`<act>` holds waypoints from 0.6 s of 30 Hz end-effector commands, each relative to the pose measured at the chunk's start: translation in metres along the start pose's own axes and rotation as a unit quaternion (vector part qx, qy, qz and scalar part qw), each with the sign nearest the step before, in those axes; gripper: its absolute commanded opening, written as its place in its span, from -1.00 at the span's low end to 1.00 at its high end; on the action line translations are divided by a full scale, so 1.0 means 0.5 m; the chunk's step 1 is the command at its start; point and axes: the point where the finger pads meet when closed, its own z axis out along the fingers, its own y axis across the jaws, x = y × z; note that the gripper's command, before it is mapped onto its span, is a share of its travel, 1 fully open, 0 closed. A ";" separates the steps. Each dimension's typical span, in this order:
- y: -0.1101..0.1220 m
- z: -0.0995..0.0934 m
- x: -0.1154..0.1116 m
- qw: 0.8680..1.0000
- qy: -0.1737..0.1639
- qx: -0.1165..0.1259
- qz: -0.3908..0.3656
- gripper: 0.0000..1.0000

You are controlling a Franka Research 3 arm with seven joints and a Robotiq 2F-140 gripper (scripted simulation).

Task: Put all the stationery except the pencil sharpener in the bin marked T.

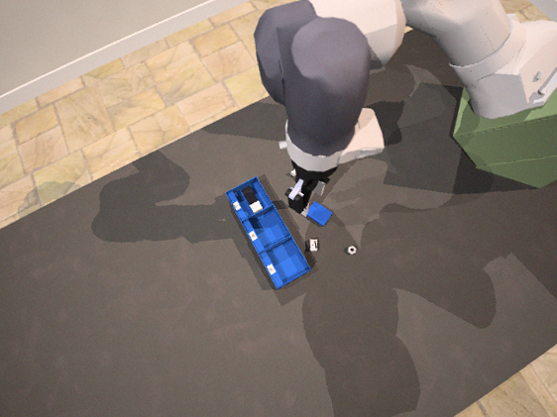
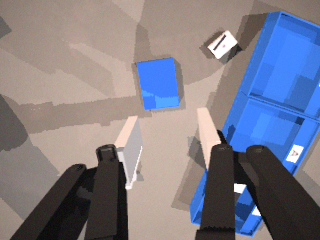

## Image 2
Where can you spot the blue rack of three bins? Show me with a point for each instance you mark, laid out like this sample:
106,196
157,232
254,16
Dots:
289,73

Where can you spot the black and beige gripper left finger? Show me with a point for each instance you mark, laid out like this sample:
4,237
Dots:
61,215

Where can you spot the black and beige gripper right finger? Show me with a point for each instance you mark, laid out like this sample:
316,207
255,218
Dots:
287,210

